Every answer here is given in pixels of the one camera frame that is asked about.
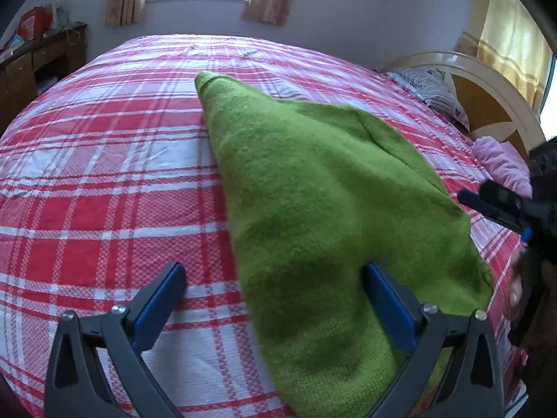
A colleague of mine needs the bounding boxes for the red bag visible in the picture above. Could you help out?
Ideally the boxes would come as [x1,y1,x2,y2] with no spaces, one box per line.
[17,5,55,42]

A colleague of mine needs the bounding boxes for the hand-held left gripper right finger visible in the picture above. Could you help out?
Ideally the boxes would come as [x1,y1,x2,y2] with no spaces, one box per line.
[360,262,508,418]

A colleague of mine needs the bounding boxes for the pink pillow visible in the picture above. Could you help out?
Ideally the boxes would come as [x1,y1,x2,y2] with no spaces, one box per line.
[472,136,534,199]

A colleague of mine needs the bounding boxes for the person's right hand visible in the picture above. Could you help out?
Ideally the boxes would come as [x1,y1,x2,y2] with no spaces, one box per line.
[505,247,530,319]

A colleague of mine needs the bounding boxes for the yellow curtain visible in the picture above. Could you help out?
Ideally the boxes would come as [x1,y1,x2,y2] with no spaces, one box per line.
[476,0,554,115]

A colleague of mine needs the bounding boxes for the wooden desk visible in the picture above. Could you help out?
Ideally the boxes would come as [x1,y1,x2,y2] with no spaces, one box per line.
[0,23,88,115]

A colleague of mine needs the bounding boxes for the green towel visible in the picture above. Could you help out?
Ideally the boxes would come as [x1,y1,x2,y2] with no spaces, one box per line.
[194,71,495,418]

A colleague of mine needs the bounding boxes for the red plaid bed sheet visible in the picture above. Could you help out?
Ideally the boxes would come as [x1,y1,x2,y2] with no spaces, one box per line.
[0,34,530,418]

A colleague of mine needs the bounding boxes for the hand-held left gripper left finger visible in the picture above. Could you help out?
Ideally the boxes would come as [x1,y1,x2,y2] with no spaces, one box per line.
[44,261,189,418]

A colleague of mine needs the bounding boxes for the striped pillow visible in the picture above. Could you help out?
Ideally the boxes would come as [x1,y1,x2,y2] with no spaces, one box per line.
[386,66,471,132]

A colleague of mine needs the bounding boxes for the cream and wood headboard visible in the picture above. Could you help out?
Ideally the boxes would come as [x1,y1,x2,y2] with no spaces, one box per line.
[381,51,547,163]

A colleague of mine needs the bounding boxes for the white plastic bag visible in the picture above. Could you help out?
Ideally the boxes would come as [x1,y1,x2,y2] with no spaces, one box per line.
[52,3,71,32]

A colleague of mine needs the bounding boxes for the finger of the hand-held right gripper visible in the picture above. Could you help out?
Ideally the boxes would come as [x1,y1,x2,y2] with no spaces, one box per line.
[458,180,534,243]

